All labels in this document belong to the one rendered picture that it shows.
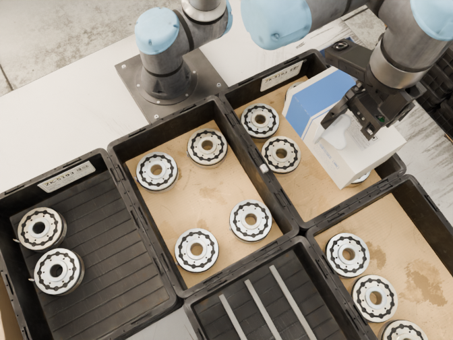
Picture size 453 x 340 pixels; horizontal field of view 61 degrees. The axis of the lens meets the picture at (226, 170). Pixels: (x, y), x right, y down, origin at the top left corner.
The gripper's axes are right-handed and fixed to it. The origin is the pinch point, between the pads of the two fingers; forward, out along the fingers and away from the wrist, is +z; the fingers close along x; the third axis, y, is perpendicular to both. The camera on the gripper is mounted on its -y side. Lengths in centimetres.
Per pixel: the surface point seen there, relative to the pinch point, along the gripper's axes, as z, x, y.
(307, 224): 17.9, -12.0, 11.5
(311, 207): 27.9, -5.3, 7.8
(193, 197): 28.1, -29.1, -9.9
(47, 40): 112, -43, -154
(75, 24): 112, -25, -156
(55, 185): 23, -56, -29
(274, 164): 24.8, -7.7, -5.9
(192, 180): 28.1, -26.9, -14.0
